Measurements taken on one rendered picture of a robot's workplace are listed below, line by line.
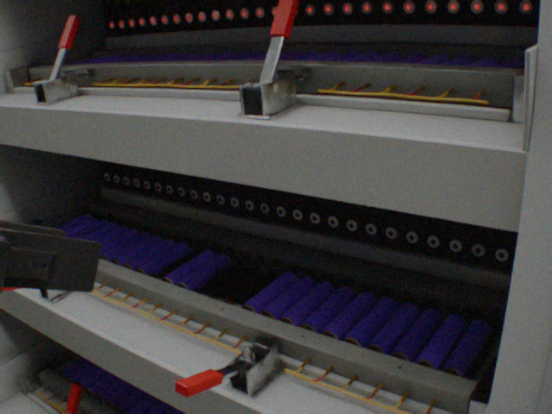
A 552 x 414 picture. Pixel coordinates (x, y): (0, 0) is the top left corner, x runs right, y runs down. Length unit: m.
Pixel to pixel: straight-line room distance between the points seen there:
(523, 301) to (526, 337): 0.02
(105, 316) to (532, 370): 0.39
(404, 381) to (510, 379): 0.10
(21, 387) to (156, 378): 0.36
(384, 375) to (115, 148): 0.28
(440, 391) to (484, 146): 0.17
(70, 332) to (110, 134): 0.21
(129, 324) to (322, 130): 0.28
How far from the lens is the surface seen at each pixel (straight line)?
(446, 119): 0.35
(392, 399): 0.41
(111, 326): 0.55
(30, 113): 0.60
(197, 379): 0.39
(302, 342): 0.44
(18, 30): 0.76
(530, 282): 0.30
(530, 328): 0.31
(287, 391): 0.43
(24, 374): 0.82
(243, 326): 0.47
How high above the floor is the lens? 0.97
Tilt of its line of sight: 11 degrees down
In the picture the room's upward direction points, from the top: 3 degrees clockwise
